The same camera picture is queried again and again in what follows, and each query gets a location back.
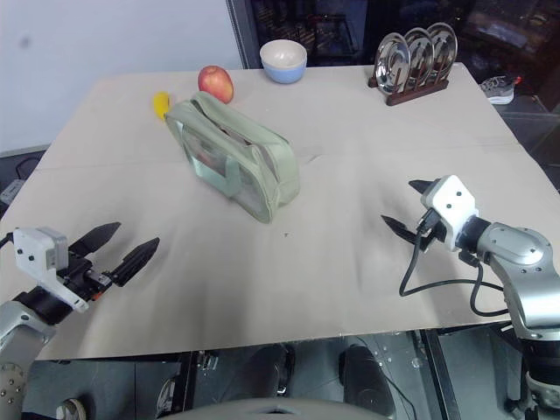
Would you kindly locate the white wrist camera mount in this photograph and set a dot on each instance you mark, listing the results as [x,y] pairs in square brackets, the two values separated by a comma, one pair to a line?
[32,249]
[452,203]

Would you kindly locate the grey rounded dome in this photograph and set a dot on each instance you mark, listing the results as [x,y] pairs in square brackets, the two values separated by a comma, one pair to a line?
[271,411]

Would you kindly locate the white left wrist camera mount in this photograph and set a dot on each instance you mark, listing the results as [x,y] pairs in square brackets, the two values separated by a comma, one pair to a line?
[32,249]

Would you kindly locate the white sneaker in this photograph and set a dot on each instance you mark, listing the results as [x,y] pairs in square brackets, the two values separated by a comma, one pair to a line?
[501,89]

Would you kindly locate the round steel plate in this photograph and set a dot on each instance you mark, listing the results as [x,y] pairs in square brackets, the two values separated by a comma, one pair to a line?
[421,54]
[444,48]
[391,65]

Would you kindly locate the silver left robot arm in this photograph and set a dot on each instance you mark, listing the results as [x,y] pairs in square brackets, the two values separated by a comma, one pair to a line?
[17,330]

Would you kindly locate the dark rounded shape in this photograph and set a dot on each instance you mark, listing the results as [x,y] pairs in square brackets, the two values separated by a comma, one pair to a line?
[275,369]
[364,380]

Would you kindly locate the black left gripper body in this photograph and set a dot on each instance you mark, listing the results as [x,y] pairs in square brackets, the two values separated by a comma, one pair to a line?
[85,277]

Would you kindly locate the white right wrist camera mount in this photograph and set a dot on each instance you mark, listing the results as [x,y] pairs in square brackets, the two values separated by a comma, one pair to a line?
[452,203]

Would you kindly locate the dark wooden plate rack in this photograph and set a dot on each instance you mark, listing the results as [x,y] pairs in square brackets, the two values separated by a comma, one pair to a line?
[415,94]

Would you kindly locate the light green zippered pouch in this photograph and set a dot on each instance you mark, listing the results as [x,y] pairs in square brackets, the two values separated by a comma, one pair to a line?
[258,157]

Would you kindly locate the blue and white bowl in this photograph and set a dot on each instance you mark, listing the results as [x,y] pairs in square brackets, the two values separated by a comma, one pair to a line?
[283,65]

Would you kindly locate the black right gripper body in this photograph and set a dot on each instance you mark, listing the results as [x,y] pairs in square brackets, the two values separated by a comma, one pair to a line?
[432,229]

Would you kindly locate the beige table cover sheet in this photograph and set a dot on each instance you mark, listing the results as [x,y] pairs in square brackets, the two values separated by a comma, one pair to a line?
[306,271]

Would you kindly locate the black table frame bar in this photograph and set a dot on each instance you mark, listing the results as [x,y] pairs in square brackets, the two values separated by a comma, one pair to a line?
[439,376]

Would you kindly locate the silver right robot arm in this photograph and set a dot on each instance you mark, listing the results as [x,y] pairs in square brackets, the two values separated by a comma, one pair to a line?
[520,258]

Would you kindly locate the grey shoe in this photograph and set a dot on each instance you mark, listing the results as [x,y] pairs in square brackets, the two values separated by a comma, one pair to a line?
[72,410]

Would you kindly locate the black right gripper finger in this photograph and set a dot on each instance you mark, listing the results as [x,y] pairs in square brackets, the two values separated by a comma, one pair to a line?
[424,186]
[400,228]

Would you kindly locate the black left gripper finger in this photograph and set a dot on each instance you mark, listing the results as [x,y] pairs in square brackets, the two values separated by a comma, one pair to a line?
[96,238]
[135,262]

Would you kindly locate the red apple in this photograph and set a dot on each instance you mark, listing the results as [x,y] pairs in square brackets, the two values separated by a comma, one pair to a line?
[215,83]

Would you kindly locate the yellow lemon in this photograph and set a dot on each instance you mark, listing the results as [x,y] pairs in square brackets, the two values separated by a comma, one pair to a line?
[161,104]

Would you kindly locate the grey power strip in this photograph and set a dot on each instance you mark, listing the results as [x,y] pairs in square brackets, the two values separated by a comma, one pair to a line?
[9,191]

